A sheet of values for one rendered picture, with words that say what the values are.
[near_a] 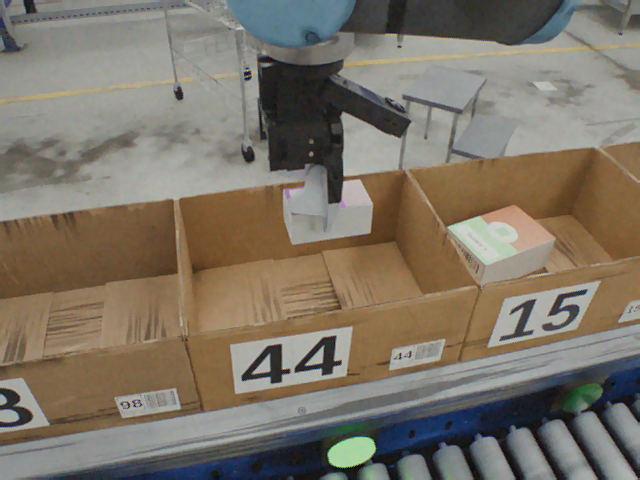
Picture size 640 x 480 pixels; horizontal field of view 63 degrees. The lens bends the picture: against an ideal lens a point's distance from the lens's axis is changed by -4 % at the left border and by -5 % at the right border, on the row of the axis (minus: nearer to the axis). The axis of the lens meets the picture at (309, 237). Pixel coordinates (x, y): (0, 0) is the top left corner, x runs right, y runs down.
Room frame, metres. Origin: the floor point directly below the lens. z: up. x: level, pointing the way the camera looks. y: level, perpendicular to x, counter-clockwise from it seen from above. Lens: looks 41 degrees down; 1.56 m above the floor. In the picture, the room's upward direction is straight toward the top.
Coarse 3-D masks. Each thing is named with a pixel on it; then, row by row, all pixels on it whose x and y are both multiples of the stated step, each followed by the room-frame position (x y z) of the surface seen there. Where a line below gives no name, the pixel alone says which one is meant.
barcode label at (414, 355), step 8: (424, 344) 0.48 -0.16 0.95; (432, 344) 0.48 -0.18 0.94; (440, 344) 0.48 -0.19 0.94; (400, 352) 0.47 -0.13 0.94; (408, 352) 0.47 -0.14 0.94; (416, 352) 0.48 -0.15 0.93; (424, 352) 0.48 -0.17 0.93; (432, 352) 0.48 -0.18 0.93; (440, 352) 0.48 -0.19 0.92; (392, 360) 0.47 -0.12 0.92; (400, 360) 0.47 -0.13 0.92; (408, 360) 0.47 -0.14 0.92; (416, 360) 0.48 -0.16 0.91; (424, 360) 0.48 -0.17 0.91; (432, 360) 0.48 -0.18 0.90; (392, 368) 0.47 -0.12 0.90
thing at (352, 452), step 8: (352, 440) 0.39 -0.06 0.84; (360, 440) 0.39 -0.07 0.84; (368, 440) 0.39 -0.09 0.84; (336, 448) 0.38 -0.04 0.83; (344, 448) 0.38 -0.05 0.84; (352, 448) 0.38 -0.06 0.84; (360, 448) 0.38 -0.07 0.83; (368, 448) 0.38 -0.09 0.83; (336, 456) 0.37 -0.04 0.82; (344, 456) 0.37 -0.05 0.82; (352, 456) 0.38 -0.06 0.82; (360, 456) 0.38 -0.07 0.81; (368, 456) 0.38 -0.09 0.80; (336, 464) 0.37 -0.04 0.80; (344, 464) 0.38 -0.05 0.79; (352, 464) 0.38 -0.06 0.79
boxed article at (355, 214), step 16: (288, 192) 0.54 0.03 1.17; (352, 192) 0.54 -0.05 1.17; (352, 208) 0.51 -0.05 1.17; (368, 208) 0.51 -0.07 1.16; (288, 224) 0.51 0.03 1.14; (304, 224) 0.50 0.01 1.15; (320, 224) 0.50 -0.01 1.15; (336, 224) 0.51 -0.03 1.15; (352, 224) 0.51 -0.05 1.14; (368, 224) 0.52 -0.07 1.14; (304, 240) 0.50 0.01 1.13; (320, 240) 0.50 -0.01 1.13
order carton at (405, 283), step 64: (256, 192) 0.72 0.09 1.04; (384, 192) 0.77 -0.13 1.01; (192, 256) 0.69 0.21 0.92; (256, 256) 0.72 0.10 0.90; (320, 256) 0.73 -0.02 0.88; (384, 256) 0.73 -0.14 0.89; (448, 256) 0.58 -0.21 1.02; (192, 320) 0.52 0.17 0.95; (256, 320) 0.57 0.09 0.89; (320, 320) 0.45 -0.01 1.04; (384, 320) 0.46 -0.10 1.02; (448, 320) 0.49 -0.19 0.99; (320, 384) 0.45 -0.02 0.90
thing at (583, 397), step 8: (592, 384) 0.47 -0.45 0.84; (576, 392) 0.46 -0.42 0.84; (584, 392) 0.46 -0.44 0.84; (592, 392) 0.46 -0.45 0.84; (600, 392) 0.47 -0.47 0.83; (568, 400) 0.46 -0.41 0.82; (576, 400) 0.46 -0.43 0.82; (584, 400) 0.46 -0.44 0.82; (592, 400) 0.47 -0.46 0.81; (568, 408) 0.46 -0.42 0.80; (576, 408) 0.46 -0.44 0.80; (584, 408) 0.46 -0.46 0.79
